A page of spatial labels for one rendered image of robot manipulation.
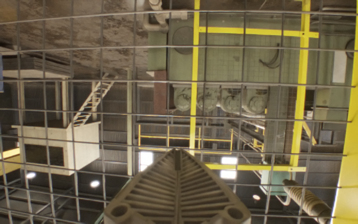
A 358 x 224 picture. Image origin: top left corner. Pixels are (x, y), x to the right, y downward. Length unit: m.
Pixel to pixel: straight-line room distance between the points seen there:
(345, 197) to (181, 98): 1.76
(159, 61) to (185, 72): 0.39
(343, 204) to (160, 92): 1.72
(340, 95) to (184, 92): 2.09
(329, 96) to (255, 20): 1.41
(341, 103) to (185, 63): 2.16
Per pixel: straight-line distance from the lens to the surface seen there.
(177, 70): 1.94
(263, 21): 2.35
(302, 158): 13.82
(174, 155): 0.16
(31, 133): 10.12
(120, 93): 12.39
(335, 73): 2.70
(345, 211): 0.34
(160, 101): 1.82
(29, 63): 5.32
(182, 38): 2.02
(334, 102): 2.69
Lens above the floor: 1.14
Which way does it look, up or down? 5 degrees up
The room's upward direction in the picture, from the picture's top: 178 degrees counter-clockwise
